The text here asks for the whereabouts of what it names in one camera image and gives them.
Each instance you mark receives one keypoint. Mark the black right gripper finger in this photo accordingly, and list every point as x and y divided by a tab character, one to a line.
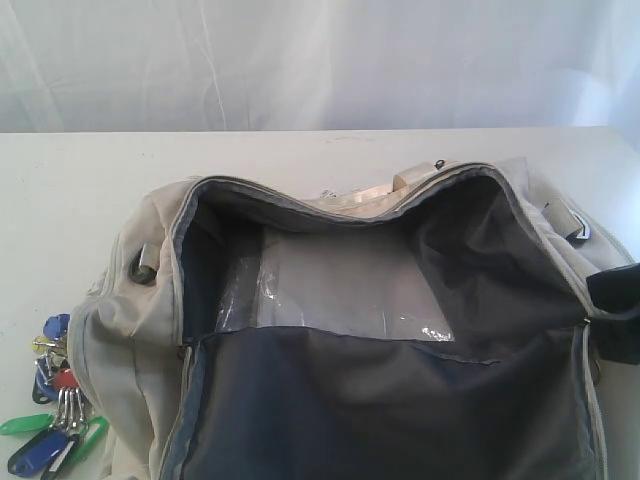
615	329

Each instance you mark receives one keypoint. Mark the metal zipper pull with ring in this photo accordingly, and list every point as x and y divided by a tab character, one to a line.
591	356

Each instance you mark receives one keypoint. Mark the beige fabric duffel bag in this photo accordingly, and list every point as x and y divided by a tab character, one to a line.
430	328

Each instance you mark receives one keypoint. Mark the bunch of colourful key tags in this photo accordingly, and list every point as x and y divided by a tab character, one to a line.
65	437

